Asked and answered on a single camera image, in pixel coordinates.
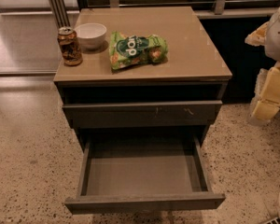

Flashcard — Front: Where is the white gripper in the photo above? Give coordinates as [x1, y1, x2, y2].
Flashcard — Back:
[245, 22, 280, 121]

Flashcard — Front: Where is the green rice chip bag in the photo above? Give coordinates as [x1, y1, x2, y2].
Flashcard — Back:
[109, 32, 168, 71]

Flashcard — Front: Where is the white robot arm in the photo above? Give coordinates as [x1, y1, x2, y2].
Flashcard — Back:
[245, 7, 280, 126]

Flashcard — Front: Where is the grey drawer cabinet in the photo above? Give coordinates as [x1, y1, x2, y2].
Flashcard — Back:
[54, 7, 231, 145]

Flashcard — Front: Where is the closed grey top drawer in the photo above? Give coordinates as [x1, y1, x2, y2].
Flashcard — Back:
[63, 100, 222, 129]

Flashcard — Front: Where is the open grey middle drawer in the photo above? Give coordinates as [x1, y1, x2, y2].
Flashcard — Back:
[64, 135, 225, 214]

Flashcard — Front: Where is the white ceramic bowl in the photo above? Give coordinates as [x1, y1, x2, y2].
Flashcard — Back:
[76, 23, 106, 49]

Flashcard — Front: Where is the brown drink can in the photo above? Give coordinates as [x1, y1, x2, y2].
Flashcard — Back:
[57, 26, 83, 66]

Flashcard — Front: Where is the grey metal post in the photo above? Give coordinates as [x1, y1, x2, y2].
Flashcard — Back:
[49, 0, 70, 28]

